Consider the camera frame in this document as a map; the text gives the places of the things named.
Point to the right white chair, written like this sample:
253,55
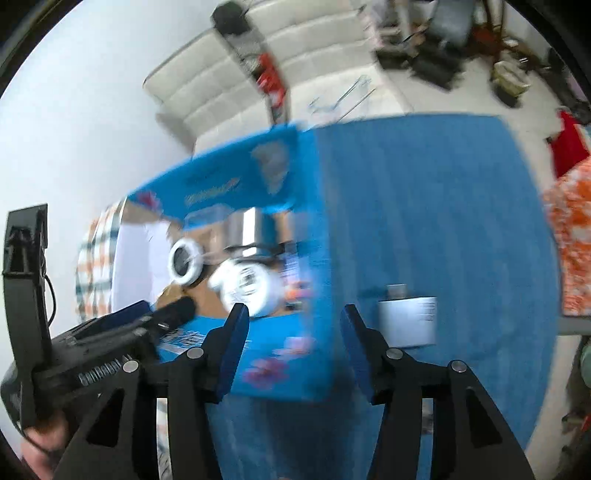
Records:
317,45

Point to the blue striped cloth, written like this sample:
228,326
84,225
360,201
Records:
444,204

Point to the left white chair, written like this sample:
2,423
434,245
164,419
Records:
205,93

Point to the steel cup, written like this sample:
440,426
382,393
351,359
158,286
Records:
250,234

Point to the orange floral cushion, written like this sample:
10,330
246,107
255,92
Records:
567,205

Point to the red bag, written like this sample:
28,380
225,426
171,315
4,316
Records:
269,82

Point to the black weight bench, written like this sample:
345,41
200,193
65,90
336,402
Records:
437,53

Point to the white chair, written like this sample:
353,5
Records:
205,93
317,45

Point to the waste basket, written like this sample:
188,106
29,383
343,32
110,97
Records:
509,82

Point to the plaid quilt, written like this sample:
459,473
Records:
95,264

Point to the white lid cream jar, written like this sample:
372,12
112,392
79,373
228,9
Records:
253,284

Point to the red cloth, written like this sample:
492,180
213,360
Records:
567,147

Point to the grey 65W charger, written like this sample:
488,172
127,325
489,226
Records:
405,321

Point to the left hand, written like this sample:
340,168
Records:
43,442

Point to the black lid white jar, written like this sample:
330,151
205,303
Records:
185,262

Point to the wire hanger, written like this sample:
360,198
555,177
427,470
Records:
342,105

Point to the blue milk carton box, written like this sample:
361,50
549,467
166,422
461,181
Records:
287,355

